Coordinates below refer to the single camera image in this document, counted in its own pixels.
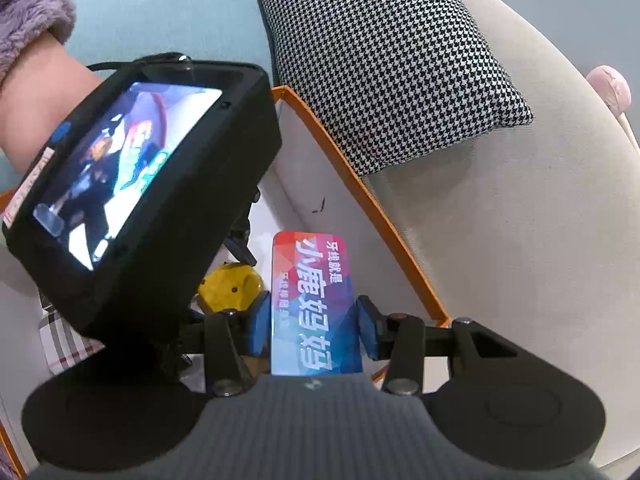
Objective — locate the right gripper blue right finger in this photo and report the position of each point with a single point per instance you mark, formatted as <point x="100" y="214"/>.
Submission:
<point x="372" y="328"/>

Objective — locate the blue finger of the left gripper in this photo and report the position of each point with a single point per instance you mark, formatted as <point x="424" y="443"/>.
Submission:
<point x="237" y="244"/>

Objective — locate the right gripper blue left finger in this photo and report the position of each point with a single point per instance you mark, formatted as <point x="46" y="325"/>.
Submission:
<point x="259" y="320"/>

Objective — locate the red floss pick box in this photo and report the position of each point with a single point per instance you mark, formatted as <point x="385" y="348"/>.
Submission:
<point x="314" y="321"/>

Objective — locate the plaid glasses case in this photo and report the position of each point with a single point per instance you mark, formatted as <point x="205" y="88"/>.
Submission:
<point x="62" y="346"/>

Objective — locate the purple fluffy sleeve forearm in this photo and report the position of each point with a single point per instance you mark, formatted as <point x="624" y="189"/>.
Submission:
<point x="24" y="21"/>

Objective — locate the person's left hand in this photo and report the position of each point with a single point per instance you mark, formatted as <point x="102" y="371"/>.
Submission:
<point x="40" y="89"/>

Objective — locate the yellow tape measure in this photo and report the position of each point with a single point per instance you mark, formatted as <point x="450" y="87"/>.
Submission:
<point x="232" y="286"/>

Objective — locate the orange cardboard box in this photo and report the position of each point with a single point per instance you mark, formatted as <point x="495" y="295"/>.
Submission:
<point x="195" y="405"/>

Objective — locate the light blue cushion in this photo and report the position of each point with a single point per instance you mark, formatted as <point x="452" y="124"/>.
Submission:
<point x="120" y="30"/>

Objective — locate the houndstooth black white cushion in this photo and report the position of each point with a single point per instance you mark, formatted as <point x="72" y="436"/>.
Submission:
<point x="391" y="80"/>

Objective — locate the pink stool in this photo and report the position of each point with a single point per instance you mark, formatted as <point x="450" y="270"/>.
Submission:
<point x="615" y="92"/>

